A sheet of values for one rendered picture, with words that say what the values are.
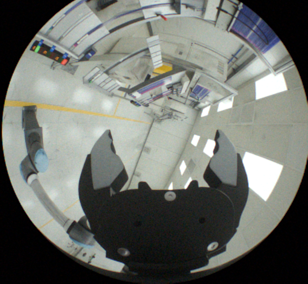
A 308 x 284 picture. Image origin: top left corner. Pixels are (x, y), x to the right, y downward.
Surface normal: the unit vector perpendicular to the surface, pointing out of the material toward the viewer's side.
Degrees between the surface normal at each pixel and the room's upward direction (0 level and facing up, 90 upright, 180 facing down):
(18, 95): 0
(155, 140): 90
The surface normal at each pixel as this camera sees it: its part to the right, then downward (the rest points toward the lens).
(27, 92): 0.92, 0.37
